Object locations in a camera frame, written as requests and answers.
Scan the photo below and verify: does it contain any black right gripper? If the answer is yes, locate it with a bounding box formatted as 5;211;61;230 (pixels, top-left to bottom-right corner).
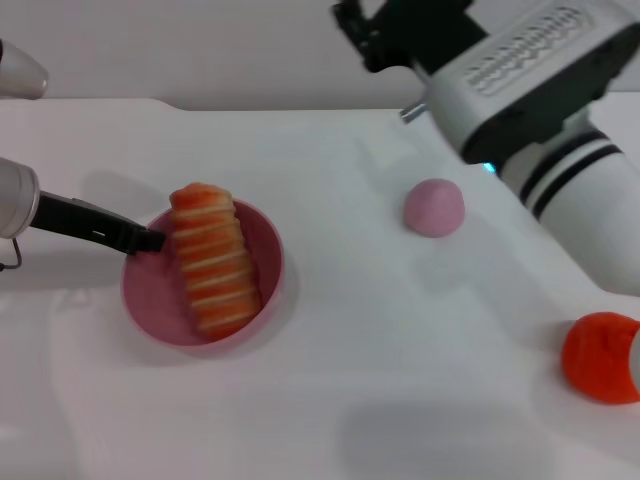
331;0;490;74

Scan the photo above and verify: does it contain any red-orange lumpy fruit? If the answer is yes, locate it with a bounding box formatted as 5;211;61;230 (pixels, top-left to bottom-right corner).
560;311;640;405

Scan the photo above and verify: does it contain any right wrist camera housing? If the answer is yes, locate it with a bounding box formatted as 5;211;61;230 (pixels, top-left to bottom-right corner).
423;0;640;165

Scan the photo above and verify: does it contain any left wrist cable with plug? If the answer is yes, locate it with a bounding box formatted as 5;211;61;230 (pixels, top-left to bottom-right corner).
0;238;24;272

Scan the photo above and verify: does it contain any pink plastic bowl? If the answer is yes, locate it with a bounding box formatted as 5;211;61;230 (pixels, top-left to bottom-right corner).
121;197;287;359

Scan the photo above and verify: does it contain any long orange striped bread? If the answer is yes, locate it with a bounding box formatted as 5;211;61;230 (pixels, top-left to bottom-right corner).
168;182;264;342

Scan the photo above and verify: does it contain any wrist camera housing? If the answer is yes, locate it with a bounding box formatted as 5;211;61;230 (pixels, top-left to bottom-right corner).
0;38;51;102
423;0;640;165

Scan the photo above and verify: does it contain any left wrist camera housing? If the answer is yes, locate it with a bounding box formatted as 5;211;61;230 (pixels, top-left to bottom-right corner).
0;38;51;102

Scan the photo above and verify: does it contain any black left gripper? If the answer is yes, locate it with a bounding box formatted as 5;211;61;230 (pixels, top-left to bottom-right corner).
30;192;168;258

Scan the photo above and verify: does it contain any round pink bun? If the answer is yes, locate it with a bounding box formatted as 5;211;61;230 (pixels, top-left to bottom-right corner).
402;178;467;238

